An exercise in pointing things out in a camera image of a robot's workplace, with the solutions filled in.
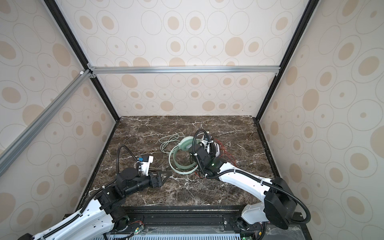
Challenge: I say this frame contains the mint green headphones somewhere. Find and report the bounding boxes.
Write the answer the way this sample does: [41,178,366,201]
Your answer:
[168,136,198,175]

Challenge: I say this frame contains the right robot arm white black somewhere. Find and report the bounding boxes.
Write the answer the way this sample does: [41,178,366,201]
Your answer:
[189,129,312,230]

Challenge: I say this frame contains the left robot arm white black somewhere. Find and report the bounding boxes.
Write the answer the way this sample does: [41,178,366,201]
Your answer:
[20,145,172,240]

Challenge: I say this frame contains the black white headphones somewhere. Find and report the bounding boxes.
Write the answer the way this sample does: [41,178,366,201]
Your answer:
[206,141,221,159]

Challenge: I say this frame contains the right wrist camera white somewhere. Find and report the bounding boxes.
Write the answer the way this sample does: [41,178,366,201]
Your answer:
[201,134,220,158]

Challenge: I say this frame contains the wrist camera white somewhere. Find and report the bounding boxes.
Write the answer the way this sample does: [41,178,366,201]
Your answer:
[137,155,154,176]
[201,134,220,158]

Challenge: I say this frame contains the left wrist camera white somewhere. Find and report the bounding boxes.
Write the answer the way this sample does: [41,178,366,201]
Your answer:
[137,155,154,176]

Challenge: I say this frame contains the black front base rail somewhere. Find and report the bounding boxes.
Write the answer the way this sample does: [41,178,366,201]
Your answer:
[62,204,313,240]

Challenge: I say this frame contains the silver aluminium rail back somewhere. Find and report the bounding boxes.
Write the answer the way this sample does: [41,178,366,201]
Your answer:
[90,66,280,74]

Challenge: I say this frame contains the silver aluminium rail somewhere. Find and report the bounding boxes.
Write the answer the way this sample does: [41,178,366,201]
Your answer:
[1,69,91,175]
[90,66,280,74]

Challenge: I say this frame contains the silver aluminium rail left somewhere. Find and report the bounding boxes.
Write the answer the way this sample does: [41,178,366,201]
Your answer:
[1,69,91,175]

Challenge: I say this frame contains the black corner frame post right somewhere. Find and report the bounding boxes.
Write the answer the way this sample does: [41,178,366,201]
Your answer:
[255,0,320,123]

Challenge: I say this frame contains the black corner frame post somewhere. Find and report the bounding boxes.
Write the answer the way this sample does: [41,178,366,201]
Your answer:
[255,0,320,123]
[43,0,120,122]

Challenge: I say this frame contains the black corner frame post left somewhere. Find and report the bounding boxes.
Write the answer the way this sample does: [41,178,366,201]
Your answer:
[43,0,120,122]

